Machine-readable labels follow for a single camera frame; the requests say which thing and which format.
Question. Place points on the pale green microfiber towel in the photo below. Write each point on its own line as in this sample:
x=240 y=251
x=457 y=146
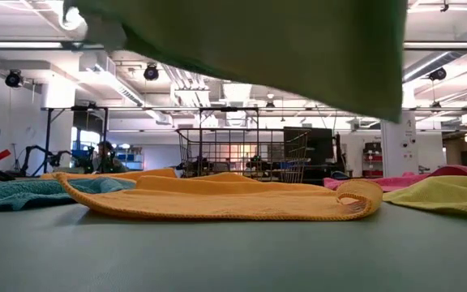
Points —
x=298 y=48

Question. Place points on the person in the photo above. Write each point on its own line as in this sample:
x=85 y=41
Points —
x=105 y=156

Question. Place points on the large black screen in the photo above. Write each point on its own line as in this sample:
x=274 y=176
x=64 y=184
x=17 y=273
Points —
x=314 y=142

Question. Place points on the black hanging spotlight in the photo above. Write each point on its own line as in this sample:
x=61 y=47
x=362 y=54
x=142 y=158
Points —
x=151 y=72
x=437 y=74
x=13 y=78

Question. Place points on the orange microfiber towel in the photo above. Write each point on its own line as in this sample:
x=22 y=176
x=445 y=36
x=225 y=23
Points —
x=217 y=203
x=152 y=173

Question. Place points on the teal microfiber towel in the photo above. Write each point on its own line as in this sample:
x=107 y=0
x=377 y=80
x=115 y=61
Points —
x=14 y=194

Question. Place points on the pink microfiber towel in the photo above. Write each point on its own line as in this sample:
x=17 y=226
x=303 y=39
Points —
x=460 y=171

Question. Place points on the yellow microfiber towel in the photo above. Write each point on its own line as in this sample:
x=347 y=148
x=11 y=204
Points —
x=452 y=194

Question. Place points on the green table mat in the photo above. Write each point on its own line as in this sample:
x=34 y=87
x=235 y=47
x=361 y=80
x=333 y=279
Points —
x=233 y=259

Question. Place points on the white pillar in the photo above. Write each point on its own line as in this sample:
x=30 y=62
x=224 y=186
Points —
x=398 y=146

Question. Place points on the red tool cart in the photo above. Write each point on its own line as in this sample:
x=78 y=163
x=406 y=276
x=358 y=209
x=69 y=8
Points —
x=373 y=158

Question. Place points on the shelf with blue bins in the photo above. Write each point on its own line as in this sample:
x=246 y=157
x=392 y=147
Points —
x=130 y=158

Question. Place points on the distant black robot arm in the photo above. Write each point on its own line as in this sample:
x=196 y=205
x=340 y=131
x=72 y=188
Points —
x=55 y=159

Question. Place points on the black frame stand with screen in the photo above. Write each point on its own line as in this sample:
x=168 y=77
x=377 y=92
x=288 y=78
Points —
x=89 y=121

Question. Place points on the silver ventilation duct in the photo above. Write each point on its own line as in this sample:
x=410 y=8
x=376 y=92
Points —
x=236 y=93

